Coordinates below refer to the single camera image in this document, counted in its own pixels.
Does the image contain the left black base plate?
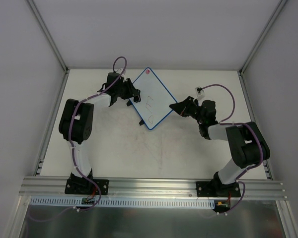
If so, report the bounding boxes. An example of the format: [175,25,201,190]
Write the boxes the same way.
[65,177,109,195]

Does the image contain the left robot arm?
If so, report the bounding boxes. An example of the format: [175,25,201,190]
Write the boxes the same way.
[59,71,141,194]

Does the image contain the right aluminium frame post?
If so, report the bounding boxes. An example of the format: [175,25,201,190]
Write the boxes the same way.
[239,0,288,75]

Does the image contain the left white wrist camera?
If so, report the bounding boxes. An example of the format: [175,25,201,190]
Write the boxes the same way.
[115,68,126,77]

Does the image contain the left aluminium frame post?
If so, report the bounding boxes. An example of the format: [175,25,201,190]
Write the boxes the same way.
[26,0,70,73]

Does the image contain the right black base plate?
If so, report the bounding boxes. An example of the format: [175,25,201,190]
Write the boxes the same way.
[196,180,241,198]

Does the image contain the aluminium frame post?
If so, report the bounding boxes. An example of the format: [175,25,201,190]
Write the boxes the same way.
[26,0,70,73]
[239,0,288,75]

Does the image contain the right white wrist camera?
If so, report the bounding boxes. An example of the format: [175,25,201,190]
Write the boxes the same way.
[195,87,205,101]

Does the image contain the blue framed whiteboard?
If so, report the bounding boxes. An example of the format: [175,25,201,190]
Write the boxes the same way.
[130,67,177,130]

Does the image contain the aluminium mounting rail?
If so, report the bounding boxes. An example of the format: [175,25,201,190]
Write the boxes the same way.
[19,176,288,200]

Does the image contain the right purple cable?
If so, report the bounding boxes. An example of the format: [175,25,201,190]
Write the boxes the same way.
[203,84,265,179]

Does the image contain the purple cable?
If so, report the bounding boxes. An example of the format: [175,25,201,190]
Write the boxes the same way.
[203,84,265,179]
[67,57,129,206]

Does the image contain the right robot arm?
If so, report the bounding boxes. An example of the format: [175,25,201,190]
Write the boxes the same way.
[170,96,270,197]

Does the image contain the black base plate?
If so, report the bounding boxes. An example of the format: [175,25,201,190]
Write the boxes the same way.
[65,177,109,195]
[196,180,241,198]

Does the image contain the white slotted cable duct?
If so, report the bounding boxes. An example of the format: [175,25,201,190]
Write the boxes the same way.
[29,196,215,210]

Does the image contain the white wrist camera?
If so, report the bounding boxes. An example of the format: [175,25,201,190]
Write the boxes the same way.
[195,87,205,101]
[115,68,126,77]

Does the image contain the black whiteboard eraser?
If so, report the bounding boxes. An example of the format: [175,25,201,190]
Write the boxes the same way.
[133,96,141,103]

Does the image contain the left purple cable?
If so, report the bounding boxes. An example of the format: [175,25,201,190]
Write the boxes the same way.
[67,57,129,206]

